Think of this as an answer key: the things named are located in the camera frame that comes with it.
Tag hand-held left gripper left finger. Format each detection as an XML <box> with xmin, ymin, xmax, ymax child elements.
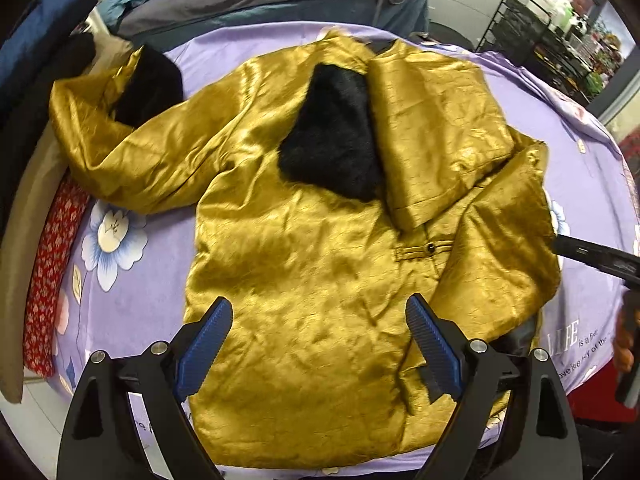
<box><xmin>57</xmin><ymin>296</ymin><xmax>234</xmax><ymax>480</ymax></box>

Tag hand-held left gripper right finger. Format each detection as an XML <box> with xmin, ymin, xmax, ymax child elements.
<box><xmin>405</xmin><ymin>294</ymin><xmax>583</xmax><ymax>480</ymax></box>

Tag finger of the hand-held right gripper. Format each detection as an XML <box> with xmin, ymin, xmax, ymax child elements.
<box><xmin>552</xmin><ymin>232</ymin><xmax>640</xmax><ymax>291</ymax></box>

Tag gold satin jacket black fur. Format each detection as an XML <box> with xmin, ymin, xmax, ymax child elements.
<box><xmin>49</xmin><ymin>30</ymin><xmax>562</xmax><ymax>466</ymax></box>

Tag person's right hand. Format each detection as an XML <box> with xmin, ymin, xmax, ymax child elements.
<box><xmin>612</xmin><ymin>305</ymin><xmax>638</xmax><ymax>373</ymax></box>

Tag purple floral bedsheet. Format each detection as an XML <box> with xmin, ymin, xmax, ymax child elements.
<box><xmin>22</xmin><ymin>22</ymin><xmax>640</xmax><ymax>476</ymax></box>

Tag red patterned cloth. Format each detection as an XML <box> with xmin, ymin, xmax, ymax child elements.
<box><xmin>22</xmin><ymin>175</ymin><xmax>91</xmax><ymax>378</ymax></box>

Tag shelf of assorted goods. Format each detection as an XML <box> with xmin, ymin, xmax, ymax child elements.
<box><xmin>575</xmin><ymin>7</ymin><xmax>623</xmax><ymax>96</ymax></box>

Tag beige cloth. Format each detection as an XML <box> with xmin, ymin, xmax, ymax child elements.
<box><xmin>0</xmin><ymin>37</ymin><xmax>133</xmax><ymax>405</ymax></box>

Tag green plastic bottle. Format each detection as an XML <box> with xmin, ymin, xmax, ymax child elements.
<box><xmin>550</xmin><ymin>0</ymin><xmax>574</xmax><ymax>32</ymax></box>

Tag black chair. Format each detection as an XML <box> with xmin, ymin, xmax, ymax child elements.
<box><xmin>410</xmin><ymin>20</ymin><xmax>476</xmax><ymax>52</ymax></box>

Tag black cloth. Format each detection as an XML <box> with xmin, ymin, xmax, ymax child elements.
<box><xmin>0</xmin><ymin>32</ymin><xmax>98</xmax><ymax>221</ymax></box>

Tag grey and teal hanging coats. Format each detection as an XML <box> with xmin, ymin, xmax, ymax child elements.
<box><xmin>120</xmin><ymin>0</ymin><xmax>431</xmax><ymax>41</ymax></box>

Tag navy blue cloth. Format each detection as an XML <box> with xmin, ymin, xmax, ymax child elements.
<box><xmin>0</xmin><ymin>0</ymin><xmax>101</xmax><ymax>116</ymax></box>

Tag black wire rack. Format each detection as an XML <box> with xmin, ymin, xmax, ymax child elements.
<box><xmin>482</xmin><ymin>0</ymin><xmax>601</xmax><ymax>106</ymax></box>

